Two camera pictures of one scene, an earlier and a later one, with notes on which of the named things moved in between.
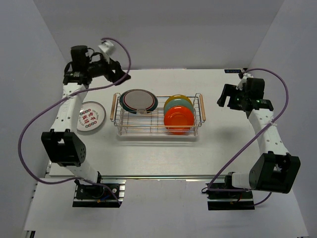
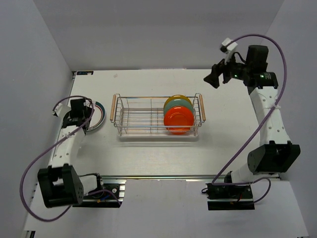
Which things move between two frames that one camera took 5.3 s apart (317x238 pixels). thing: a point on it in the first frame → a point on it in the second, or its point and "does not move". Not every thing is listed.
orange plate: x=178 y=120 does not move
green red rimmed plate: x=135 y=99 → x=98 y=116
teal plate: x=176 y=102 does not move
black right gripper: x=230 y=90 → x=217 y=70
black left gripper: x=118 y=73 → x=89 y=112
